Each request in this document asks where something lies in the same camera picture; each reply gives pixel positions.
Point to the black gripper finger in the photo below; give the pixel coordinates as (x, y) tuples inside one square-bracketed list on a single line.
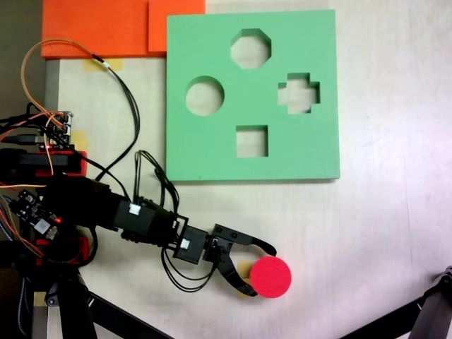
[(227, 268), (229, 234)]

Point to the red cylinder block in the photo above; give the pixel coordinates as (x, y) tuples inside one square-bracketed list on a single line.
[(270, 277)]

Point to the red printed arm base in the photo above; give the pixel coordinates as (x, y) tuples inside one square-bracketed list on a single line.
[(83, 159)]

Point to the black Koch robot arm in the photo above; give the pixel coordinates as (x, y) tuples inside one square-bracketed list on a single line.
[(88, 208)]

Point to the raised orange block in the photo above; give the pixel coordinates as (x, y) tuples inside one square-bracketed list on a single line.
[(176, 21)]

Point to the flat orange block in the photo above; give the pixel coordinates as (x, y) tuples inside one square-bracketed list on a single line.
[(92, 24)]

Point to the marked yellow tape strip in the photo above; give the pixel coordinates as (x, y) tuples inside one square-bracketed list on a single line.
[(243, 270)]

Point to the green shape sorting board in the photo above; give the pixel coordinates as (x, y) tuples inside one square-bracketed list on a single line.
[(212, 159)]

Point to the thin black tripod brace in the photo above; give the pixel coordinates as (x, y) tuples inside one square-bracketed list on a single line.
[(123, 318), (388, 318)]

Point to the black tripod leg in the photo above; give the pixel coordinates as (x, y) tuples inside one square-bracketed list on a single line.
[(76, 310), (434, 310)]

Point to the small yellow tape piece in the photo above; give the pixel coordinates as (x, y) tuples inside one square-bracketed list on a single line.
[(39, 298), (81, 139)]

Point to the small black circuit board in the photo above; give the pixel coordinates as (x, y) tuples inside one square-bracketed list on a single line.
[(31, 212)]

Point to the black controller circuit board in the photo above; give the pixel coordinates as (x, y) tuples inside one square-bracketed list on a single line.
[(58, 132)]

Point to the wide yellow tape strip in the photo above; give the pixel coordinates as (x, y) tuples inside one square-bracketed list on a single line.
[(116, 64)]

